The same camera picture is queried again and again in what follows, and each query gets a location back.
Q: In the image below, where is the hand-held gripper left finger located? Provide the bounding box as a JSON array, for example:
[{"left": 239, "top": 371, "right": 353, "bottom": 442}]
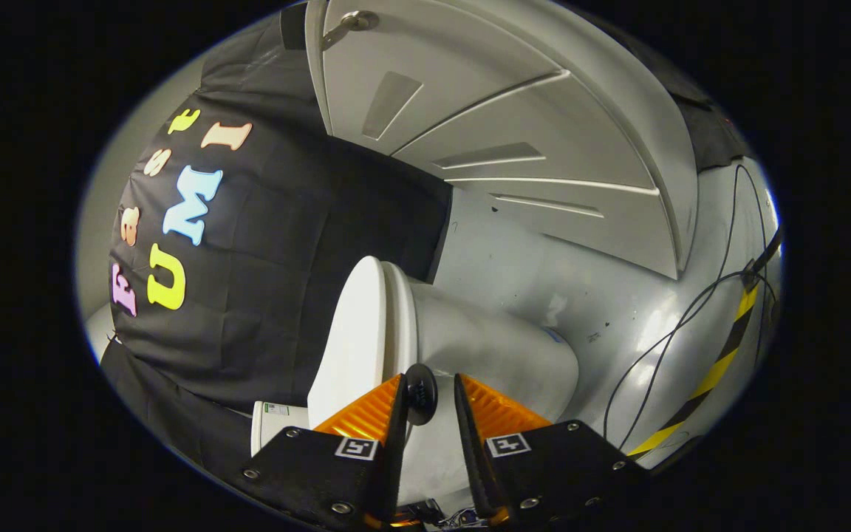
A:
[{"left": 241, "top": 373, "right": 409, "bottom": 531}]

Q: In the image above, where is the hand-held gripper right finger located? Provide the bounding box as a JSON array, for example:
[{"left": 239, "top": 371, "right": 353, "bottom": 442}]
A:
[{"left": 454, "top": 373, "right": 652, "bottom": 527}]

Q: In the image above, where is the white toilet lid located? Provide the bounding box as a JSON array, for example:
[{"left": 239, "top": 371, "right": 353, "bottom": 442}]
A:
[{"left": 307, "top": 255, "right": 471, "bottom": 511}]

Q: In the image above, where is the white ceramic toilet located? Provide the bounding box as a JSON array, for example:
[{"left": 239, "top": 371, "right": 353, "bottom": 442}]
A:
[{"left": 250, "top": 260, "right": 580, "bottom": 511}]

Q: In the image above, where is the black backdrop cloth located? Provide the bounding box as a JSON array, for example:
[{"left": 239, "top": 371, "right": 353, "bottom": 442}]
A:
[{"left": 99, "top": 4, "right": 748, "bottom": 481}]

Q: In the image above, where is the yellow black hazard tape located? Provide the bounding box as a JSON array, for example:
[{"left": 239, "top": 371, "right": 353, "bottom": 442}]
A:
[{"left": 626, "top": 284, "right": 760, "bottom": 457}]

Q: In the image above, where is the white cabinet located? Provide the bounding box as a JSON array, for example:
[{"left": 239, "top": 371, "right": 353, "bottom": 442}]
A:
[{"left": 306, "top": 0, "right": 700, "bottom": 280}]

